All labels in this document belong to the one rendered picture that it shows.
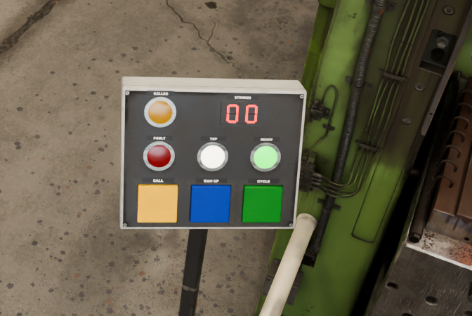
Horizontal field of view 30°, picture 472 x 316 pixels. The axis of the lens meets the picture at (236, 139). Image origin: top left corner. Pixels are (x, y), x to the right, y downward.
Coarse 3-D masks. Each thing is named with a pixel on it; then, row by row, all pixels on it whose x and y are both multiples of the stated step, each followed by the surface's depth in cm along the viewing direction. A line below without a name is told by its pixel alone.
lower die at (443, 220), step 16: (464, 96) 199; (464, 112) 195; (448, 144) 196; (464, 144) 189; (464, 160) 186; (464, 176) 183; (448, 192) 180; (464, 192) 179; (432, 208) 180; (448, 208) 177; (464, 208) 176; (432, 224) 180; (448, 224) 178; (464, 224) 176; (464, 240) 180
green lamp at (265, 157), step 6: (258, 150) 165; (264, 150) 165; (270, 150) 165; (258, 156) 165; (264, 156) 165; (270, 156) 166; (276, 156) 166; (258, 162) 166; (264, 162) 166; (270, 162) 166; (264, 168) 166
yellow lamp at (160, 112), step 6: (156, 102) 159; (162, 102) 160; (150, 108) 160; (156, 108) 160; (162, 108) 160; (168, 108) 160; (150, 114) 160; (156, 114) 160; (162, 114) 160; (168, 114) 160; (156, 120) 160; (162, 120) 161; (168, 120) 161
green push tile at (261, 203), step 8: (248, 192) 167; (256, 192) 167; (264, 192) 167; (272, 192) 168; (280, 192) 168; (248, 200) 168; (256, 200) 168; (264, 200) 168; (272, 200) 168; (280, 200) 168; (248, 208) 168; (256, 208) 168; (264, 208) 168; (272, 208) 169; (280, 208) 169; (248, 216) 169; (256, 216) 169; (264, 216) 169; (272, 216) 169; (280, 216) 170
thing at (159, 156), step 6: (150, 150) 162; (156, 150) 162; (162, 150) 162; (168, 150) 163; (150, 156) 163; (156, 156) 163; (162, 156) 163; (168, 156) 163; (150, 162) 163; (156, 162) 163; (162, 162) 163; (168, 162) 163
